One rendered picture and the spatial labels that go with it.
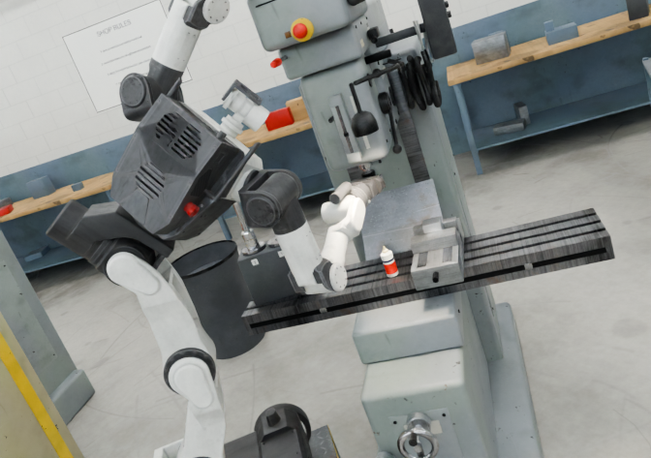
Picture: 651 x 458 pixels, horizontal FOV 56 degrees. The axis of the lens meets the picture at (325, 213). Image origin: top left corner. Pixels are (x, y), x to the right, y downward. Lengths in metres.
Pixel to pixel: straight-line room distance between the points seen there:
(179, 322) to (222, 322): 2.14
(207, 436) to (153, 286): 0.50
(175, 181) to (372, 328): 0.85
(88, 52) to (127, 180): 5.61
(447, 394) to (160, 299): 0.86
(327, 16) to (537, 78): 4.67
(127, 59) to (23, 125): 1.55
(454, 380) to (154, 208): 0.98
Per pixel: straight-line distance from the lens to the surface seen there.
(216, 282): 3.76
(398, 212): 2.42
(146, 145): 1.52
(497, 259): 2.03
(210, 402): 1.80
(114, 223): 1.64
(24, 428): 3.03
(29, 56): 7.52
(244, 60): 6.47
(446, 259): 1.94
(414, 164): 2.40
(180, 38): 1.67
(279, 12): 1.75
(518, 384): 2.65
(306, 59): 1.85
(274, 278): 2.21
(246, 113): 1.63
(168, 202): 1.50
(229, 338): 3.93
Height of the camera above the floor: 1.81
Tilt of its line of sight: 18 degrees down
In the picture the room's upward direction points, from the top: 20 degrees counter-clockwise
